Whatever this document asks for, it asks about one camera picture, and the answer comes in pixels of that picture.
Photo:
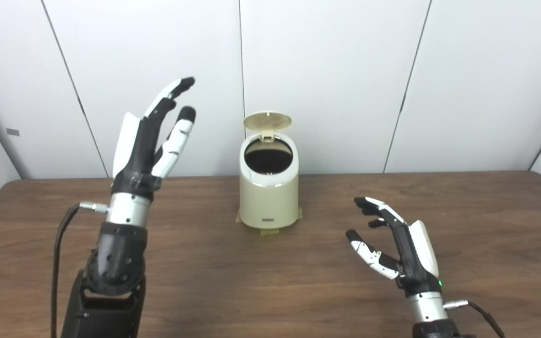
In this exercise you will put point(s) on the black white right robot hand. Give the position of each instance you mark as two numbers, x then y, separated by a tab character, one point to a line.
413	263

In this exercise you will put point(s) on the cream round bin lid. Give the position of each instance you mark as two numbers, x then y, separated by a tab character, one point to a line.
267	121

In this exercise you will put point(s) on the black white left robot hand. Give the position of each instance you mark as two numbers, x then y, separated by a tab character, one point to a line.
134	159

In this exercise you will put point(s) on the grey wall tag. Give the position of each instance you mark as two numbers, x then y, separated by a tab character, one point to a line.
12	132

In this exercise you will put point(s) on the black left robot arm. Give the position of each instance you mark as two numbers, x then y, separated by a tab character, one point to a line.
115	263

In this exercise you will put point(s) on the cream-colored bin body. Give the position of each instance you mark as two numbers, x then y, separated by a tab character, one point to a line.
269	202

